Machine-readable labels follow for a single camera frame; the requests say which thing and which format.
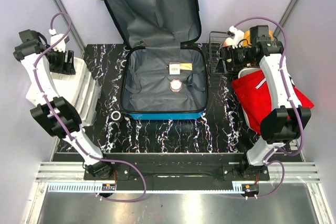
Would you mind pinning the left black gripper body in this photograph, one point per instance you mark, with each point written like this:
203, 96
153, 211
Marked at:
56, 63

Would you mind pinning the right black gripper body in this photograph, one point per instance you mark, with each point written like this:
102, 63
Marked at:
239, 57

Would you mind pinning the red garment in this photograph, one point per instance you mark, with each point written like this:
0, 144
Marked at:
254, 98

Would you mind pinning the gold rectangular box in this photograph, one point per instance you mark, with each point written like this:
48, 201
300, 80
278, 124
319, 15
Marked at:
186, 66

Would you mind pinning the small white pink box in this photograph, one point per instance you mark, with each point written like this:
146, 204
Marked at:
174, 68

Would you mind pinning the pink round cosmetic item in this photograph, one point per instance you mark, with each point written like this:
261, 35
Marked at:
176, 85

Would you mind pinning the blue cartoon fish suitcase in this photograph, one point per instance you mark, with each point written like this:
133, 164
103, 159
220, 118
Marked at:
156, 33

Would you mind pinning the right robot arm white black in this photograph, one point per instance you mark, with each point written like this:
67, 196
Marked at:
270, 55

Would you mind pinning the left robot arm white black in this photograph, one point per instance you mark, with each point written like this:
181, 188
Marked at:
54, 113

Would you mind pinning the pink plastic cup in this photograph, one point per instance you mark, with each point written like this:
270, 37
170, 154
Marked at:
228, 42

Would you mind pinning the white rectangular plastic basin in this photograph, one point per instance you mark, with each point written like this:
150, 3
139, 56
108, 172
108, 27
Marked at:
242, 73

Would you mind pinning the orange round plate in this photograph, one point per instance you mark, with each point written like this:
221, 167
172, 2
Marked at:
247, 41

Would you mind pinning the white drawer organizer box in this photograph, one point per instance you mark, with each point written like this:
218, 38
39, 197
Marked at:
81, 90

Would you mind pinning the black marbled table mat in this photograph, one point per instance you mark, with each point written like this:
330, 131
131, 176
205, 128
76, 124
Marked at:
221, 128

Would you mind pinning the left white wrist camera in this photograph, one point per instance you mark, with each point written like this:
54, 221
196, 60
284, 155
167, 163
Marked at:
59, 40

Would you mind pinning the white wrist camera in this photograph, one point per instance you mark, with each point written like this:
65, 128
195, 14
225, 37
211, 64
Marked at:
237, 34
59, 40

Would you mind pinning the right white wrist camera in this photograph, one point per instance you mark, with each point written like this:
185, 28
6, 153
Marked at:
237, 34

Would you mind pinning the black wire dish rack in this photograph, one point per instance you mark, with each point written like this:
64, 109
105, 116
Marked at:
215, 44

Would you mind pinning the aluminium rail frame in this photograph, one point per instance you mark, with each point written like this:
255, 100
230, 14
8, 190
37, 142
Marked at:
66, 174

